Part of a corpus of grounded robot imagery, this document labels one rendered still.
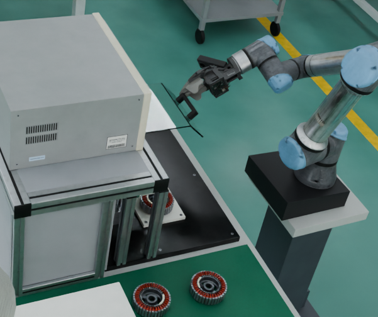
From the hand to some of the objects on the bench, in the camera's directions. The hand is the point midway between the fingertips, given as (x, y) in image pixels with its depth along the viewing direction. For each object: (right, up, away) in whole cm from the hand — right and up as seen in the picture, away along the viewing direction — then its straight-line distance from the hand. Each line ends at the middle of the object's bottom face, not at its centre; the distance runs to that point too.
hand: (182, 92), depth 261 cm
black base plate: (-15, -33, +5) cm, 37 cm away
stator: (+8, -63, -25) cm, 68 cm away
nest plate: (-9, -39, -4) cm, 40 cm away
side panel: (-37, -60, -32) cm, 77 cm away
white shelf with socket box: (-29, -99, -78) cm, 129 cm away
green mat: (-8, -77, -46) cm, 90 cm away
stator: (-8, -38, -4) cm, 39 cm away
